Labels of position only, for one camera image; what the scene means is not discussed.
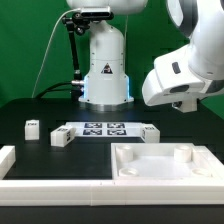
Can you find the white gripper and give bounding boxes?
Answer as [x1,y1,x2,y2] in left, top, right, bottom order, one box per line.
[142,45,224,113]

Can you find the white square tabletop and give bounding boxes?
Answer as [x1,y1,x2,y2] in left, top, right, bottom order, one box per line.
[111,143,224,180]

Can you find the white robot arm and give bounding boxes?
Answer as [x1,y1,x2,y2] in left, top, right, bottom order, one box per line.
[66,0,224,112]

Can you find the white U-shaped fence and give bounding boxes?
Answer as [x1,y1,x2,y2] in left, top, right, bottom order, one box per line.
[0,146,224,206]

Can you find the black base cables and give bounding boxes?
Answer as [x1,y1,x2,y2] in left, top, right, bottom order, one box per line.
[35,79,86,100]

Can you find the grey camera on mount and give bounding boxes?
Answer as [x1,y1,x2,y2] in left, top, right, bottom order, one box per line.
[76,6,113,20]

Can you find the white marker base plate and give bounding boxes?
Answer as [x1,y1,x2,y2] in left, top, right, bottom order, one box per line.
[67,122,143,137]

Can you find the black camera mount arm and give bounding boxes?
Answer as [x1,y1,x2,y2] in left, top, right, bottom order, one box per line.
[62,16,85,80]

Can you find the white camera cable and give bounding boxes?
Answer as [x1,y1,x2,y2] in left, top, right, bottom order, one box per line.
[31,7,82,99]

